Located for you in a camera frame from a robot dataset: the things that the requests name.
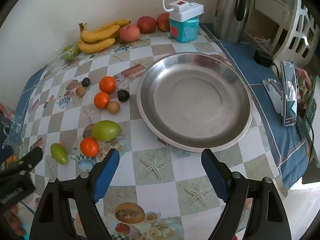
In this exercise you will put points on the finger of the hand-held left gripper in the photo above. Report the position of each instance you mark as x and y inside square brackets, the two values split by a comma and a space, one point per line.
[32, 158]
[5, 153]

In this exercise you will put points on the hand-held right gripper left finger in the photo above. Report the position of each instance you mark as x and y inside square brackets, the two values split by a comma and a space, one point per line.
[107, 172]

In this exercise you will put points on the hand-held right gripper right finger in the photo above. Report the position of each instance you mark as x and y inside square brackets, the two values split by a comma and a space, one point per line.
[212, 172]

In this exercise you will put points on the small green mango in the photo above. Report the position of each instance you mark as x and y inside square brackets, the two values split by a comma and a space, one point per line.
[59, 153]

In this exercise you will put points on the orange tangerine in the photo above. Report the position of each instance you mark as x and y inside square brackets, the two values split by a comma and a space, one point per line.
[101, 100]
[107, 85]
[89, 147]

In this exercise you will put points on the large green mango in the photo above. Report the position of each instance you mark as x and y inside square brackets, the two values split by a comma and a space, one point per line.
[106, 130]

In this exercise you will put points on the brown kiwi fruit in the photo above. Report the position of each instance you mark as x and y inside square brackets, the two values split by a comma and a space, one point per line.
[81, 90]
[113, 107]

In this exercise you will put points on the round stainless steel plate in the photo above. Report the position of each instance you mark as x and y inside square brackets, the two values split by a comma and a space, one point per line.
[195, 100]

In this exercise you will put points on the dark round fruit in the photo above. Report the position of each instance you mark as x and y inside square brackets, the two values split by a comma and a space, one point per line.
[85, 82]
[123, 95]

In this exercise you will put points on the clear bag of green fruits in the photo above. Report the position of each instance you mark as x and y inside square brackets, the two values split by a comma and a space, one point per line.
[68, 53]

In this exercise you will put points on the checkered printed tablecloth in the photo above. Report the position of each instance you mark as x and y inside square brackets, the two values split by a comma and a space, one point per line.
[155, 170]

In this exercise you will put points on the silver phone stand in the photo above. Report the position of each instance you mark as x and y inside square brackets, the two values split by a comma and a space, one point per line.
[273, 90]

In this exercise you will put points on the smartphone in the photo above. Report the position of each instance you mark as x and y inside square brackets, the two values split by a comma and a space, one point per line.
[290, 92]

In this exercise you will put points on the green calculator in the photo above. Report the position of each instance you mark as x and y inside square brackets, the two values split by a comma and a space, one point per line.
[312, 107]

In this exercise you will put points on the black power adapter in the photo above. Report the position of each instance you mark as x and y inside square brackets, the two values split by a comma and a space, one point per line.
[262, 58]

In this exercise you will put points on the yellow banana bunch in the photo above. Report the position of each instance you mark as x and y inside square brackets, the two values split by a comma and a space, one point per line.
[96, 45]

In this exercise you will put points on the pink apple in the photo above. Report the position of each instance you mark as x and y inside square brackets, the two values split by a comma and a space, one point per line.
[129, 33]

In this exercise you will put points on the teal box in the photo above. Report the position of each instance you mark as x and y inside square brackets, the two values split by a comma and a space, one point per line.
[183, 32]

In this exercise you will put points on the red apple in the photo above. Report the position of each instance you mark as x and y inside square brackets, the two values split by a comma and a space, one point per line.
[146, 24]
[163, 22]

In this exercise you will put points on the stainless steel thermos jug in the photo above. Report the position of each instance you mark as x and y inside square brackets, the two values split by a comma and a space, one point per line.
[226, 17]

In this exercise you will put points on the white lattice chair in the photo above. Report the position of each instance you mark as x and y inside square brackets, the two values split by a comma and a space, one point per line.
[300, 10]

